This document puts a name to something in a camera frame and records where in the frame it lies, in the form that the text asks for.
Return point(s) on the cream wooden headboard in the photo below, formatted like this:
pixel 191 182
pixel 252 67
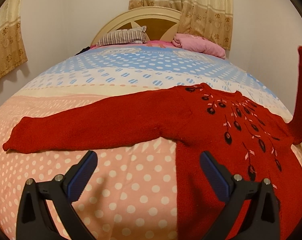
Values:
pixel 161 22

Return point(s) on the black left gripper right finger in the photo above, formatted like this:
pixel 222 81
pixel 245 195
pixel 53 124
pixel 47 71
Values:
pixel 262 217

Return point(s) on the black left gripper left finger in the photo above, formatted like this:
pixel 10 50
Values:
pixel 34 220

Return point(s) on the polka dot bed sheet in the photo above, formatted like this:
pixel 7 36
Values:
pixel 132 193

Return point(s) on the beige curtain at left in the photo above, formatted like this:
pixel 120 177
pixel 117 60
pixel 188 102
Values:
pixel 12 50

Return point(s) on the pink folded blanket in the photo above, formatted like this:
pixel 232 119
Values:
pixel 198 44

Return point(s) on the beige patterned curtain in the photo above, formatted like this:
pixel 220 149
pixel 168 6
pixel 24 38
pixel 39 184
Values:
pixel 210 19

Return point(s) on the striped pillow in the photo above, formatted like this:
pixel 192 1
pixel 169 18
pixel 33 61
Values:
pixel 124 36

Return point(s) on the red knit sweater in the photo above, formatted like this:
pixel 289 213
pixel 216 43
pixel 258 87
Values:
pixel 239 133

